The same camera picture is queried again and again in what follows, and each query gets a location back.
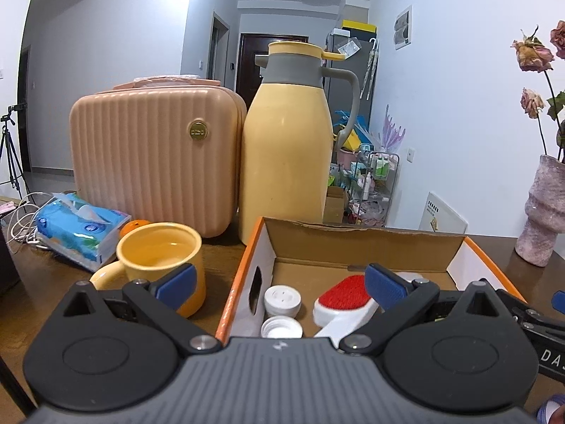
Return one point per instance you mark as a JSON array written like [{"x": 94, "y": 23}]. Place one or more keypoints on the yellow thermos jug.
[{"x": 288, "y": 139}]

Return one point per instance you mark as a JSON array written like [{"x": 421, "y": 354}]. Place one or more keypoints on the small orange fruit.
[{"x": 132, "y": 225}]

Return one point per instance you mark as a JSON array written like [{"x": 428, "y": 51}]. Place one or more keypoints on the white leaning board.
[{"x": 437, "y": 216}]

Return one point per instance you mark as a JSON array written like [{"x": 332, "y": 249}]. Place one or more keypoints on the pink textured vase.
[{"x": 545, "y": 213}]

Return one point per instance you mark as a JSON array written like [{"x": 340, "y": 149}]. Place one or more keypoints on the blue tissue pack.
[{"x": 87, "y": 235}]

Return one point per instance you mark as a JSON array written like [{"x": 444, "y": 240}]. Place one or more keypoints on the white ribbed bottle cap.
[{"x": 282, "y": 300}]

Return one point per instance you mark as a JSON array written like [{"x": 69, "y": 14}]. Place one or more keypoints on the dried pink flowers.
[{"x": 534, "y": 56}]

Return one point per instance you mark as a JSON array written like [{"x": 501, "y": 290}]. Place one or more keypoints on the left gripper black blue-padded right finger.
[{"x": 421, "y": 319}]

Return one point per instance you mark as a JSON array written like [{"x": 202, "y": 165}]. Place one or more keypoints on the red orange cardboard box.
[{"x": 312, "y": 258}]

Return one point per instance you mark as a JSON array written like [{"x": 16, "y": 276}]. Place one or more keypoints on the wire storage rack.
[{"x": 372, "y": 179}]

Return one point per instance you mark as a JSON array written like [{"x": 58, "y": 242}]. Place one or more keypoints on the red white lint brush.
[{"x": 342, "y": 309}]

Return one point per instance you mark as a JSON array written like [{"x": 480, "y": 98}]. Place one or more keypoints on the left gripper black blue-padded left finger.
[{"x": 153, "y": 304}]

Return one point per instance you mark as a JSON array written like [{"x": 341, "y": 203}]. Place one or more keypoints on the small brown cardboard box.
[{"x": 336, "y": 204}]

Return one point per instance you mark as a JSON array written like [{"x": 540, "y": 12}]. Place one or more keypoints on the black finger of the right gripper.
[{"x": 558, "y": 301}]

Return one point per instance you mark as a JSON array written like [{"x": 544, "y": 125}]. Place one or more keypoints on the translucent white plastic container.
[{"x": 409, "y": 276}]

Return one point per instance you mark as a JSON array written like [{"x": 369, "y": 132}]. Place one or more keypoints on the peach ribbed small suitcase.
[{"x": 162, "y": 149}]

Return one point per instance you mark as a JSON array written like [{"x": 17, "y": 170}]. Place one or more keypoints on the yellow ceramic mug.
[{"x": 168, "y": 256}]

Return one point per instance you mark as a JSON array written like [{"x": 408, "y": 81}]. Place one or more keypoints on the person's hand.
[{"x": 552, "y": 411}]

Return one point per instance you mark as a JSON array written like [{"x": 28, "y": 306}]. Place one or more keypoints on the black camera tripod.
[{"x": 16, "y": 176}]

